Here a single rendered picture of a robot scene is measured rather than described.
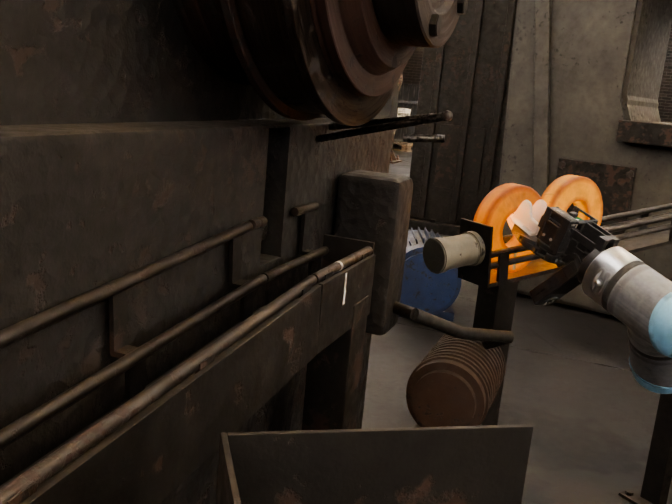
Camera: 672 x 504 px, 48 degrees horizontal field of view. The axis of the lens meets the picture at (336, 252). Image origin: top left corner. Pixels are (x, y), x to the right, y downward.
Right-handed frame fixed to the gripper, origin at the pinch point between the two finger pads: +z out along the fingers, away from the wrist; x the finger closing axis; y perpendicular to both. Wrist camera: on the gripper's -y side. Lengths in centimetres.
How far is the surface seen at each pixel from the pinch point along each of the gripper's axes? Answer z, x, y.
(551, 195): 0.8, -9.2, 4.0
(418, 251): 110, -93, -79
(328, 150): 3.7, 39.2, 10.1
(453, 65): 285, -243, -52
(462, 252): -3.9, 13.1, -3.9
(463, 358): -17.1, 19.1, -14.7
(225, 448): -52, 81, 16
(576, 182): 0.6, -14.2, 6.8
